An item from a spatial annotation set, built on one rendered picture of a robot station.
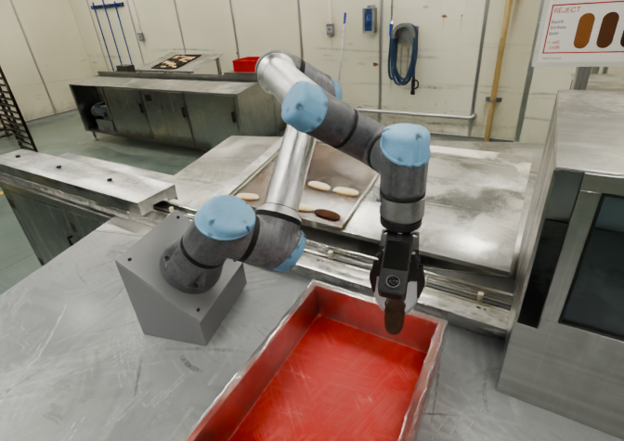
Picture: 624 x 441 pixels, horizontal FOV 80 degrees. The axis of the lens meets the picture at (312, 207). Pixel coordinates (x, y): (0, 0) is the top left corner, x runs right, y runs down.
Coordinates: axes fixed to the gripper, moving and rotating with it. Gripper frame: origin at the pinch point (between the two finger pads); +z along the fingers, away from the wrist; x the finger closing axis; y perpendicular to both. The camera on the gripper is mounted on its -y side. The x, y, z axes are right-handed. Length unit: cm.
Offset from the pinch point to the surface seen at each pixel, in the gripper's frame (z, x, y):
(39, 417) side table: 18, 68, -26
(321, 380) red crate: 16.8, 14.0, -6.2
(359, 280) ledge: 13.0, 10.2, 22.6
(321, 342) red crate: 16.8, 16.4, 3.6
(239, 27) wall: -31, 250, 479
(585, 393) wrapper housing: 9.0, -33.1, -4.3
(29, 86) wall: 43, 661, 466
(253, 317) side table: 17.3, 35.9, 8.3
